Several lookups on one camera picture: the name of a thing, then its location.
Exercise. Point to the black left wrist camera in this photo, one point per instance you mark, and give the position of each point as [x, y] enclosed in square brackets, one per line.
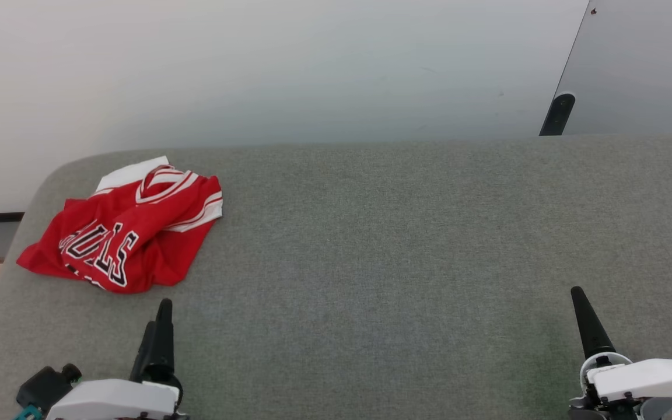
[47, 388]

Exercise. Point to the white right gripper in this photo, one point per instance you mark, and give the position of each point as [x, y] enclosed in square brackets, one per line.
[645, 379]

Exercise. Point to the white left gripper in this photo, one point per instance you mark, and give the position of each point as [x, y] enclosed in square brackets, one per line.
[114, 399]

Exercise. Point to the red basketball jersey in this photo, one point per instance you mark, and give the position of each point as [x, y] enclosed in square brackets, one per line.
[155, 233]

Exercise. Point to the grey partition panel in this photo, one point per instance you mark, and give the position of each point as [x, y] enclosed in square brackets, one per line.
[645, 64]

